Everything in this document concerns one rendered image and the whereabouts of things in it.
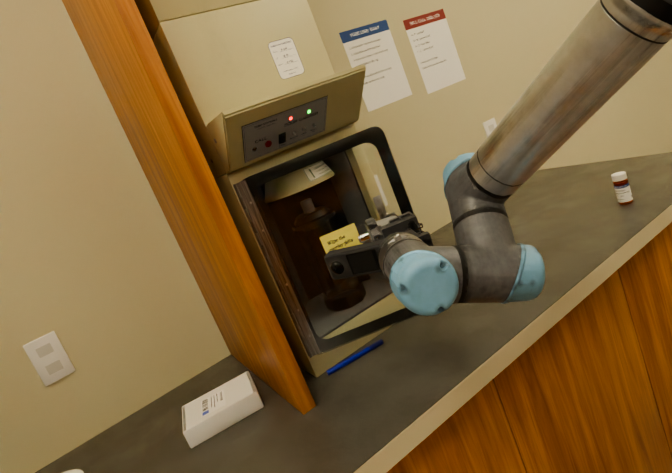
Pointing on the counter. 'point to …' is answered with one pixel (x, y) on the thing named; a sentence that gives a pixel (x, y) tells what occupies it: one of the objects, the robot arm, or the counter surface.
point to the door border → (277, 267)
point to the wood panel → (179, 174)
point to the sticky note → (345, 237)
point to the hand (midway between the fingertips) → (371, 234)
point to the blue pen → (354, 357)
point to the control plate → (262, 132)
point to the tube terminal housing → (239, 33)
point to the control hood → (339, 107)
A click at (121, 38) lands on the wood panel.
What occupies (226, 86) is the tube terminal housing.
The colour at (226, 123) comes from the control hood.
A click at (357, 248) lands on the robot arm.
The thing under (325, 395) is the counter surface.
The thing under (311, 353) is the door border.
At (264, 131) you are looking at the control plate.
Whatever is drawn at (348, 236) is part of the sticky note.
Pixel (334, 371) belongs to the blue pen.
